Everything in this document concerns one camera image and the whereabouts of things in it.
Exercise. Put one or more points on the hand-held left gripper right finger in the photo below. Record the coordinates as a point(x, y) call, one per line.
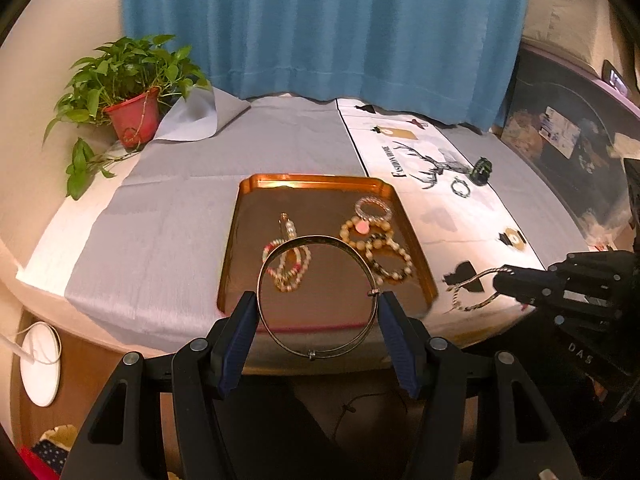
point(400, 345)

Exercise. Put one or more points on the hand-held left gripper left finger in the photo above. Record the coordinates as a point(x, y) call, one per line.
point(240, 345)

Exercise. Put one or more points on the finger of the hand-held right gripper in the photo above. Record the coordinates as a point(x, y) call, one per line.
point(520, 292)
point(530, 275)

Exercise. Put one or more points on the thin metal bangle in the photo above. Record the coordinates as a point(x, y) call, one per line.
point(312, 355)

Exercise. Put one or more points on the copper metal tray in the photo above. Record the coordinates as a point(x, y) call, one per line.
point(330, 270)

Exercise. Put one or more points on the gold pearl hair clip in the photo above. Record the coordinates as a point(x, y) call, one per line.
point(288, 227)

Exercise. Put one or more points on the white printed table runner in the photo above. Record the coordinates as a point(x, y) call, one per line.
point(480, 220)

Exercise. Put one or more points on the dark storage box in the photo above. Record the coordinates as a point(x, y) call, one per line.
point(575, 185)

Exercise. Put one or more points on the grey tablecloth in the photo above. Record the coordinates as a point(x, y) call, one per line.
point(165, 220)

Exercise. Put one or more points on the white round lamp base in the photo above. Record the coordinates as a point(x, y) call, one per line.
point(40, 370)

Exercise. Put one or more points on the dark phone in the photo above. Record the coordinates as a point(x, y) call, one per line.
point(615, 77)

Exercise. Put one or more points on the red cloth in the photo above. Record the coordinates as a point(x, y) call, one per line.
point(37, 465)

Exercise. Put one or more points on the red flower pot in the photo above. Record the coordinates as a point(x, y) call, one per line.
point(132, 117)

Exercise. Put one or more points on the beige cushion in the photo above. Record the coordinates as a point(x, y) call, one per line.
point(565, 15)

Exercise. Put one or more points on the green pothos plant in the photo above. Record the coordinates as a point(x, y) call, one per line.
point(125, 70)

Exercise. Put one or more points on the blue curtain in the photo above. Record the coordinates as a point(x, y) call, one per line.
point(325, 25)

